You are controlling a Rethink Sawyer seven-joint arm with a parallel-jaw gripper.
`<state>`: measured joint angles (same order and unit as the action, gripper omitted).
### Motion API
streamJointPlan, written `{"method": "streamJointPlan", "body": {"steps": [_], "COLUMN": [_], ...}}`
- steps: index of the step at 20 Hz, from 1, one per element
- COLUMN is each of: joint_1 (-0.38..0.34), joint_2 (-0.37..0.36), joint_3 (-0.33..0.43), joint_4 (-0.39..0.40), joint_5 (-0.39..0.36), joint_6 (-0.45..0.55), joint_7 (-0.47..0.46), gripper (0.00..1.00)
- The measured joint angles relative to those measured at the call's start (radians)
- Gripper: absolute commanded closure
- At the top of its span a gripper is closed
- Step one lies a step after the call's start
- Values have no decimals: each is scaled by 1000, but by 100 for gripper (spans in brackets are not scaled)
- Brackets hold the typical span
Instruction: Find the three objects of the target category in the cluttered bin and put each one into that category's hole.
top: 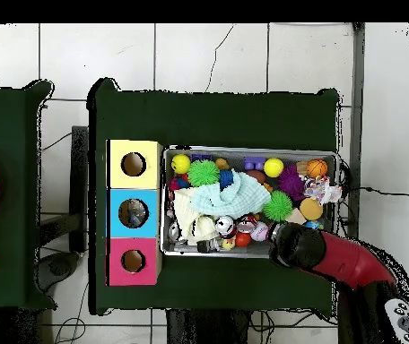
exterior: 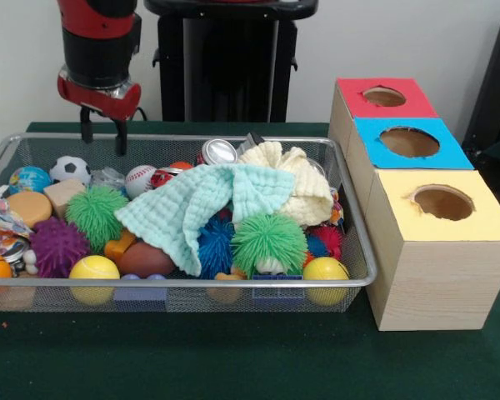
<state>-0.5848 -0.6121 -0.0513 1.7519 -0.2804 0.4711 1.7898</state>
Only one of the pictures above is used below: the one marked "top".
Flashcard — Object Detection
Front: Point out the green spiky rubber ball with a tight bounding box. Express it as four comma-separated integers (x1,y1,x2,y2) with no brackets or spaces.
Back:
187,159,221,188
261,189,294,221

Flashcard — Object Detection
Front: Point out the yellow tennis ball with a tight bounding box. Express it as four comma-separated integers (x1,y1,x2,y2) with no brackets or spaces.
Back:
264,158,285,179

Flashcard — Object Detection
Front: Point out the black power cable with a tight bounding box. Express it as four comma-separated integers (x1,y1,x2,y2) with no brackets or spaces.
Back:
340,185,409,197

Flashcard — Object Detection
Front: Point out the dark green table cloth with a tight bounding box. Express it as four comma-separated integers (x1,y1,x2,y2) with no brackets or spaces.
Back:
87,77,340,316
0,79,57,311

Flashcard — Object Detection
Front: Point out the silver wire mesh bin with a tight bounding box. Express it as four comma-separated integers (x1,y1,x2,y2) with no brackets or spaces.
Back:
160,144,339,261

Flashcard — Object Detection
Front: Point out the cream waffle cloth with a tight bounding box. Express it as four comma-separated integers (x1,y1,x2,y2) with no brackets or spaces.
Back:
172,187,222,246

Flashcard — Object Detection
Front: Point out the wooden box with three holes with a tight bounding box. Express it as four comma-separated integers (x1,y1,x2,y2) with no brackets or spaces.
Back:
105,138,163,288

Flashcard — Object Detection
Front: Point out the grey metal rail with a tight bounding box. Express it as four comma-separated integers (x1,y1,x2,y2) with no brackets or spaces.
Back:
344,22,366,241

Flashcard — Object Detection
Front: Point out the white toy baseball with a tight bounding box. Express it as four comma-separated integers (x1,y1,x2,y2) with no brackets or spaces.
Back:
249,220,270,242

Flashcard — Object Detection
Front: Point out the black upright panel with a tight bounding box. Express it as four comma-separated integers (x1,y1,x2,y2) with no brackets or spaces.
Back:
68,125,90,254

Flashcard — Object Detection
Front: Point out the peach foam ball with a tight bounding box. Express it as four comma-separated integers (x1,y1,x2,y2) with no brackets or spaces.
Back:
298,197,324,221

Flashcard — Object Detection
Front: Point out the orange toy basketball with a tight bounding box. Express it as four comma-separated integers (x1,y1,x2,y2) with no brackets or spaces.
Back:
305,158,329,178

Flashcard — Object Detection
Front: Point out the mint green waffle cloth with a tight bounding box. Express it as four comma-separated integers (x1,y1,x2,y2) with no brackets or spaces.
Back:
189,170,272,219

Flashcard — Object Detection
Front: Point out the yellow smiley foam ball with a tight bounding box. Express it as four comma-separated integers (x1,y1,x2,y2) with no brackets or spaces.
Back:
170,154,192,176

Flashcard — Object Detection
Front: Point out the purple spiky rubber ball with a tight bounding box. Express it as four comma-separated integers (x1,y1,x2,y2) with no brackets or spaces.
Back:
277,163,307,201

